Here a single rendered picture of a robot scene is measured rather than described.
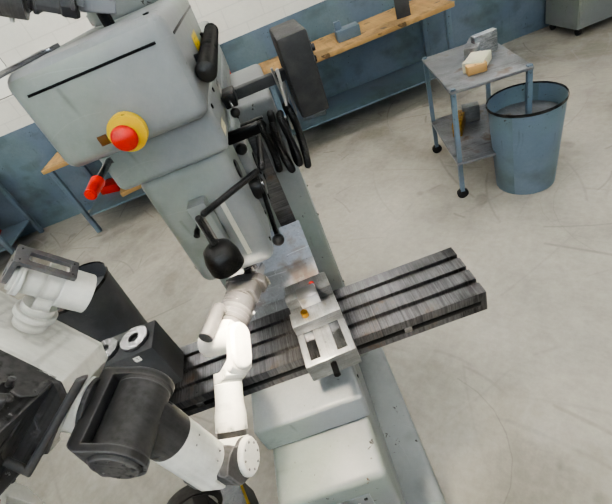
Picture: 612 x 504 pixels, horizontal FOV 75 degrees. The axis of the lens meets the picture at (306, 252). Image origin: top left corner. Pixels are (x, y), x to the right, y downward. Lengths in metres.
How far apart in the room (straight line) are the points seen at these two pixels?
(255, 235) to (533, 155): 2.38
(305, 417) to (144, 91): 0.95
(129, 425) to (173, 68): 0.55
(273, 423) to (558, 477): 1.22
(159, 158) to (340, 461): 0.95
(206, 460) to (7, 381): 0.37
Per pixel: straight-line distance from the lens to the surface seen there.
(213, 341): 1.00
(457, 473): 2.05
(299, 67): 1.14
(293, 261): 1.53
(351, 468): 1.29
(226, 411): 0.97
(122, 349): 1.38
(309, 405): 1.27
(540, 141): 3.04
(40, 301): 0.76
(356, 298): 1.35
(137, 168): 0.87
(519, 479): 2.05
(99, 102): 0.73
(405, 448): 1.88
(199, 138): 0.83
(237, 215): 0.94
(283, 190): 1.44
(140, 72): 0.71
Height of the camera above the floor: 1.92
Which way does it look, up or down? 37 degrees down
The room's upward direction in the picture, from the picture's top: 23 degrees counter-clockwise
